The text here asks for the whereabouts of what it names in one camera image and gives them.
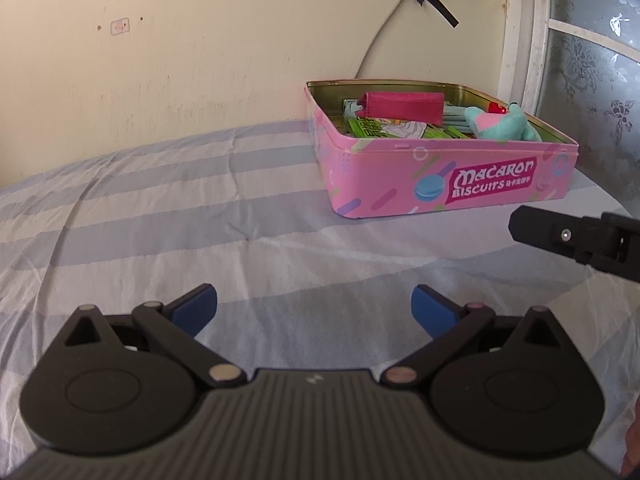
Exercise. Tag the small red object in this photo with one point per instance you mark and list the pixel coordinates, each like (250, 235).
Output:
(496, 107)

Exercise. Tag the small pink wall sticker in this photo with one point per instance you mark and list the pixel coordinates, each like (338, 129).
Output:
(119, 26)

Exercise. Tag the green snack packet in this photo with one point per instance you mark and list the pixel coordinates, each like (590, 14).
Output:
(365, 127)

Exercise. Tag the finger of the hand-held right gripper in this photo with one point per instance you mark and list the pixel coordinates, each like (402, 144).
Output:
(540, 227)

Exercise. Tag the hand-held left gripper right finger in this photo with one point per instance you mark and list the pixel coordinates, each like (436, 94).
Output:
(430, 310)

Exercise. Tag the teal plush toy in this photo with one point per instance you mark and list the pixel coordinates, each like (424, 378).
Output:
(505, 127)

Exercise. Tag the magenta pouch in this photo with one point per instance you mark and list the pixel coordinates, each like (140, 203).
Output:
(400, 106)

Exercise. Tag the pink biscuit tin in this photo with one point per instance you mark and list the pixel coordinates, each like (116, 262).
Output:
(380, 175)

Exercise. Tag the person's right forearm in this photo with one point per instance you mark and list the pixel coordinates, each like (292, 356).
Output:
(634, 450)

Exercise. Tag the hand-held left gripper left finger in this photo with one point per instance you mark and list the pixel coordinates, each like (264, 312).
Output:
(195, 307)

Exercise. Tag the striped bed sheet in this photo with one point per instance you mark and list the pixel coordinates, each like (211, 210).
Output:
(200, 210)

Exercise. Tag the white door frame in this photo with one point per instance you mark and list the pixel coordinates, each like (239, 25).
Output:
(525, 20)

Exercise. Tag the frosted floral glass pane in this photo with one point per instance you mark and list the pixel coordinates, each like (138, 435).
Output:
(590, 75)

